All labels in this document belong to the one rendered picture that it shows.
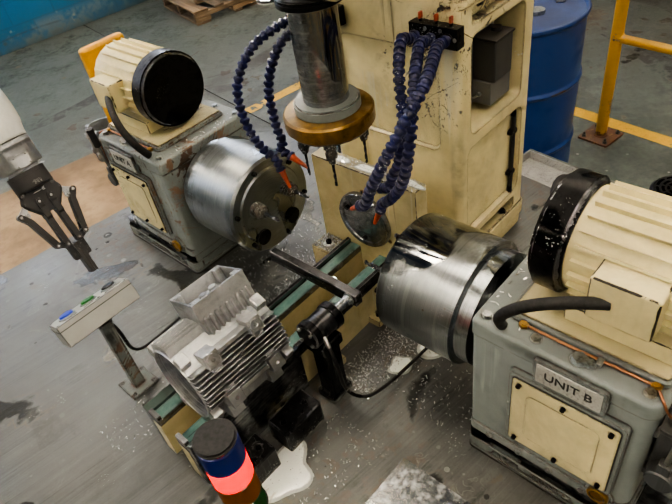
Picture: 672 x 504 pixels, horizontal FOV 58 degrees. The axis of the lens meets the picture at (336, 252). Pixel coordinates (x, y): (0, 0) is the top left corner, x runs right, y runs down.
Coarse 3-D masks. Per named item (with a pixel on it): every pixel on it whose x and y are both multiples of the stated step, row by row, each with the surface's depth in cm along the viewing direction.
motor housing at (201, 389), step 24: (264, 312) 115; (168, 336) 111; (192, 336) 110; (216, 336) 110; (240, 336) 111; (264, 336) 113; (168, 360) 118; (192, 360) 107; (240, 360) 111; (192, 384) 106; (216, 384) 107; (240, 384) 111
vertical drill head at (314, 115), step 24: (288, 24) 106; (312, 24) 102; (336, 24) 105; (312, 48) 105; (336, 48) 107; (312, 72) 108; (336, 72) 109; (312, 96) 112; (336, 96) 112; (360, 96) 115; (288, 120) 116; (312, 120) 113; (336, 120) 112; (360, 120) 112; (312, 144) 113; (336, 144) 113
